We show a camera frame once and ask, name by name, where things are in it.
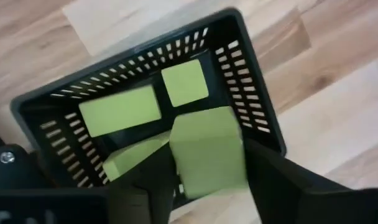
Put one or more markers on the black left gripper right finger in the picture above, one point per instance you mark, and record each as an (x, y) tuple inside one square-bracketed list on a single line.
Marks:
[(285, 193)]

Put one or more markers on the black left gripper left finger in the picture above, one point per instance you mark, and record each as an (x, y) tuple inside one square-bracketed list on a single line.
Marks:
[(142, 193)]

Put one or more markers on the green foam cube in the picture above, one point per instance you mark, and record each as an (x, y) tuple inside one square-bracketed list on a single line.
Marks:
[(185, 82), (130, 158)]

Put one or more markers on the green tall foam block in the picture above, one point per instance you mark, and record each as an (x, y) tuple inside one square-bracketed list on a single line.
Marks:
[(207, 152)]

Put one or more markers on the green arch foam block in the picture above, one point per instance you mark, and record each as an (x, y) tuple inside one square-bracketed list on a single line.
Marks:
[(120, 110)]

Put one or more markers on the black plastic basket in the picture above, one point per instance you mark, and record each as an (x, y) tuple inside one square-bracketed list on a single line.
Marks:
[(217, 34)]

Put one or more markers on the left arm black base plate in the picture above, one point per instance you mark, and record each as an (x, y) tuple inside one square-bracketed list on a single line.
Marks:
[(15, 168)]

